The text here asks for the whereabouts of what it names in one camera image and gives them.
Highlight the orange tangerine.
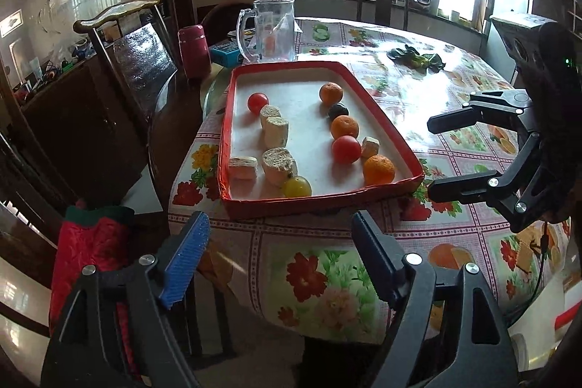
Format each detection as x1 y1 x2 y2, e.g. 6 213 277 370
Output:
363 155 395 185
330 115 359 140
319 82 343 107

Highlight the red tomato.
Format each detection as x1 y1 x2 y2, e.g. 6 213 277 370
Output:
247 92 269 115
331 135 361 164

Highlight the pale corn cob piece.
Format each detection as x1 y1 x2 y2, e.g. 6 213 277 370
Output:
228 157 259 181
263 116 289 149

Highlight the yellow green tomato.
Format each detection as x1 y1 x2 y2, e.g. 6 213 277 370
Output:
281 175 312 198

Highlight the large brown corn cob piece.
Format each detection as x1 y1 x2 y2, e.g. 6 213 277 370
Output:
262 148 298 187

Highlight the grey refrigerator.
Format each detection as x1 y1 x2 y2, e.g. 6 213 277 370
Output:
481 0 533 83

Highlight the red quilted sleeve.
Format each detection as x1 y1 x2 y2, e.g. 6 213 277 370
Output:
47 201 137 371

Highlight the green leafy vegetable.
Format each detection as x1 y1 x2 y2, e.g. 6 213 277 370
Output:
387 44 446 73

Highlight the dark wooden chair far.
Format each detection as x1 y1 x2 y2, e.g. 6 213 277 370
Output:
356 0 413 31

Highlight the dark wooden chair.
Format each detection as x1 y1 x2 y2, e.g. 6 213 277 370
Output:
356 0 413 31
73 0 180 133

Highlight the dark plum fruit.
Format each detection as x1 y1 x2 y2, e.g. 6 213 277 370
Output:
327 103 349 121

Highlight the red rimmed white tray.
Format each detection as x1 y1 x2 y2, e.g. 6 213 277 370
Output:
218 61 424 220

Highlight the clear plastic pitcher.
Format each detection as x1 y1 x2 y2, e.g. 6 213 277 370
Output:
236 0 296 63

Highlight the blue plastic box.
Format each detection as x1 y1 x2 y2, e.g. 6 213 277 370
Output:
209 40 243 68

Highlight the red thermos bottle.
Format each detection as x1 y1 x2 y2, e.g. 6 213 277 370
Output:
178 25 211 80

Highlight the dark wooden chair left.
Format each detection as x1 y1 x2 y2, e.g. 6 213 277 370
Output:
73 0 180 133

